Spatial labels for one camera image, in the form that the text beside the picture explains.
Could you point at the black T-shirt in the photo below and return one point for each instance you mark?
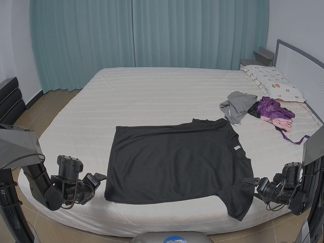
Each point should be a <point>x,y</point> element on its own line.
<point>172,166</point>

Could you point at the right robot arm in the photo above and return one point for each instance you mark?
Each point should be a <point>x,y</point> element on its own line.
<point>313,148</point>

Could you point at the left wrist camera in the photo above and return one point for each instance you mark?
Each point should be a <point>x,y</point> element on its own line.
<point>69,166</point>

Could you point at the grey garment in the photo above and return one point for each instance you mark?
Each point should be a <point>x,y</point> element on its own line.
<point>240,104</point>

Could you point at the purple satin garment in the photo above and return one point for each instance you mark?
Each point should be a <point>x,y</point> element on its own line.
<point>272,109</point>

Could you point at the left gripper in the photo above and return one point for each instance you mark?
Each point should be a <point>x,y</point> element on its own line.
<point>92,181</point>

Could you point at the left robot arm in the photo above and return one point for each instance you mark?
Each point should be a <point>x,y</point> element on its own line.
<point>17,145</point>

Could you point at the black glossy garment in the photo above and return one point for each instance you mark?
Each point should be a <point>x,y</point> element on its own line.
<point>254,111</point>

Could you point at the blue-green curtain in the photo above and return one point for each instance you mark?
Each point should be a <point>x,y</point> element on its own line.
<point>101,34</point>

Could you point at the pink garment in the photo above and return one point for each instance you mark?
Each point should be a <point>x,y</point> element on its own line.
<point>283,125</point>

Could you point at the black chest of drawers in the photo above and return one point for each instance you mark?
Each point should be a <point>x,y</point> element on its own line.
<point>10,100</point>

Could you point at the grey bedside table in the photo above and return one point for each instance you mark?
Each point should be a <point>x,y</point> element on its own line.
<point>264,53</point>

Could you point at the white printed pillow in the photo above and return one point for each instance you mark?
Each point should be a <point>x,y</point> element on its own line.
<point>273,82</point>

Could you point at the bed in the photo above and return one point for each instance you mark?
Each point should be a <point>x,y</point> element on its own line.
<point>151,97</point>

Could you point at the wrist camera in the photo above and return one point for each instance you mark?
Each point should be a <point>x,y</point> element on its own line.
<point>69,166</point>
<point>292,173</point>

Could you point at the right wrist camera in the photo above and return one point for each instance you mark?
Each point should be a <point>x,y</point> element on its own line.
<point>292,173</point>

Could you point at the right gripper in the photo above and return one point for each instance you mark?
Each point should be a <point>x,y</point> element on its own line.
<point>264,187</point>

